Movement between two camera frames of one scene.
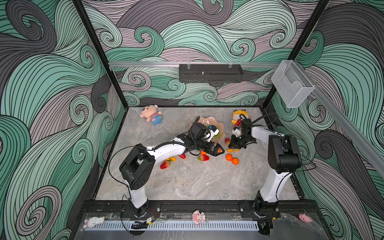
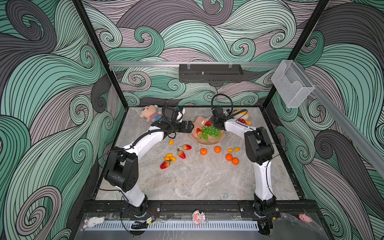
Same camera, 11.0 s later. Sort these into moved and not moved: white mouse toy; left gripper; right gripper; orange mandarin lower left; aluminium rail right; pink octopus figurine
Moved: left gripper; right gripper
Not moved: orange mandarin lower left; white mouse toy; aluminium rail right; pink octopus figurine
